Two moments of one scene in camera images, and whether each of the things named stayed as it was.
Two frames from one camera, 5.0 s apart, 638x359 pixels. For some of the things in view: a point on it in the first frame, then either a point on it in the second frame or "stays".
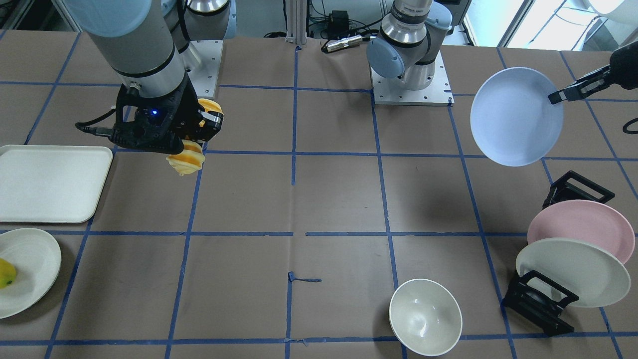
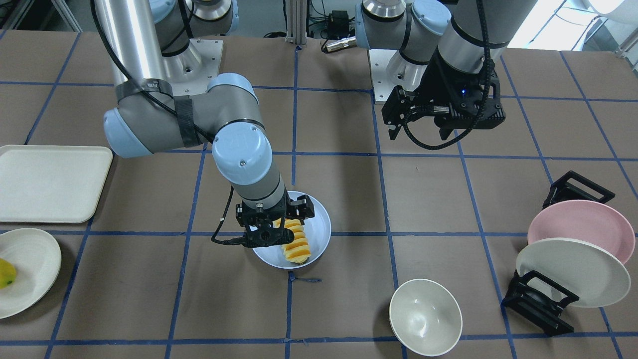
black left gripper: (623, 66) → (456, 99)
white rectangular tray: (51, 183) stays
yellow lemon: (8, 273) stays
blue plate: (513, 120) → (318, 233)
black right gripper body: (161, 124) → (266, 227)
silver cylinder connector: (345, 42) stays
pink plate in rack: (589, 222) stays
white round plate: (36, 255) stays
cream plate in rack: (597, 278) stays
